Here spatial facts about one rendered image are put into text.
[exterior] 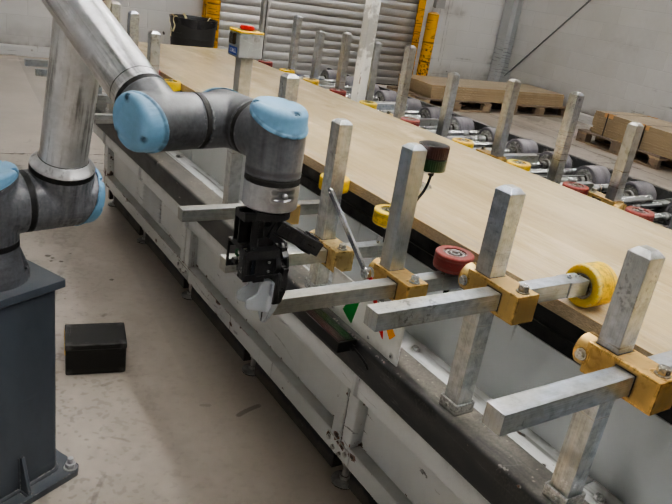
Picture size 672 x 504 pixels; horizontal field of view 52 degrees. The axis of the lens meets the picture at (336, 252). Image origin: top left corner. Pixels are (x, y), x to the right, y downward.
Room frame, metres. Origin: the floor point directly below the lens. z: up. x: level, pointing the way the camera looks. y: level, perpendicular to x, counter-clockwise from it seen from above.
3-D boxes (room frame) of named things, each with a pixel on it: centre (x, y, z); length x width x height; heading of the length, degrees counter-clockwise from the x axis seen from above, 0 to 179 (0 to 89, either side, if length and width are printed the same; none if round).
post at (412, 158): (1.27, -0.11, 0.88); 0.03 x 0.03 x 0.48; 35
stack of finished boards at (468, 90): (9.80, -1.67, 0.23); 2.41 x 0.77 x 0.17; 123
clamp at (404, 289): (1.25, -0.13, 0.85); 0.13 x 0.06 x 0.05; 35
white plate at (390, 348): (1.28, -0.08, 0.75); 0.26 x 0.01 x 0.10; 35
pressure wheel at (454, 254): (1.31, -0.24, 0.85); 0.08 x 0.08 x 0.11
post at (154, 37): (2.49, 0.76, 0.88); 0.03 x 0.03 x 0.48; 35
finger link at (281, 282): (1.04, 0.09, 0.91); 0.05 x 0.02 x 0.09; 35
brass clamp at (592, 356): (0.84, -0.42, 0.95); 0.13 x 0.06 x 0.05; 35
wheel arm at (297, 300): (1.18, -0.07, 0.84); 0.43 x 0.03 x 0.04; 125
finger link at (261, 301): (1.04, 0.11, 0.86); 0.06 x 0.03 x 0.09; 125
